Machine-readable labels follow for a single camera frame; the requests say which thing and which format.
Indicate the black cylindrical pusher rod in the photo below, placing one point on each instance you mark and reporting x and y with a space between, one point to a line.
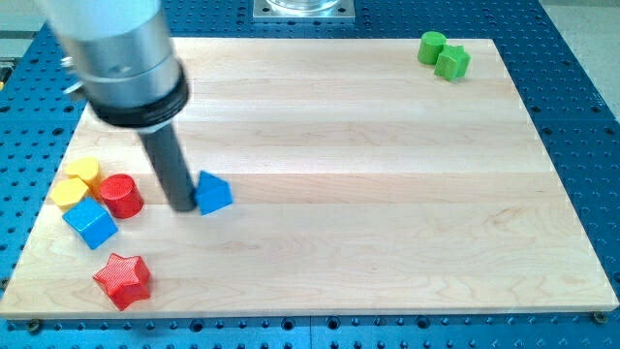
168 163

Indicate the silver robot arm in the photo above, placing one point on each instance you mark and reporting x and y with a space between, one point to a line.
128 71

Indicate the red cylinder block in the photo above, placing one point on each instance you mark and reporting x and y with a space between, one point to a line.
121 195

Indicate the blue triangle block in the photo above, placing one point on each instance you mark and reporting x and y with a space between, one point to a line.
212 193

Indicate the yellow cylinder block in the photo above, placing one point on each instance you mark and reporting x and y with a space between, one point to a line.
88 170

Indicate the blue cube block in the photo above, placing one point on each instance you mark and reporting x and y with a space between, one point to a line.
91 222

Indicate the yellow hexagon block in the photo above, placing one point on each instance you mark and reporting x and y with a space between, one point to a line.
68 193

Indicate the red star block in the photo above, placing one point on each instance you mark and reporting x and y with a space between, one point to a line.
124 280

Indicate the wooden board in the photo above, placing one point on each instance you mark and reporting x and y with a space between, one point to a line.
362 184

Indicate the left board clamp screw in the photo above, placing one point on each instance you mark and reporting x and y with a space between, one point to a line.
33 326

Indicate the board clamp screw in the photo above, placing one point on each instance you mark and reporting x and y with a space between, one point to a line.
33 326
599 318

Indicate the green cylinder block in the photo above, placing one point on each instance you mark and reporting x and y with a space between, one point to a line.
430 46

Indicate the green star block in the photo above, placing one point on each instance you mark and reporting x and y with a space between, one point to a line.
452 63

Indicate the right board clamp screw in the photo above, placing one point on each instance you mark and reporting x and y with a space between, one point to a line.
599 318

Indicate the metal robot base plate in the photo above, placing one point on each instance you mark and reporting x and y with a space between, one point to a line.
303 10

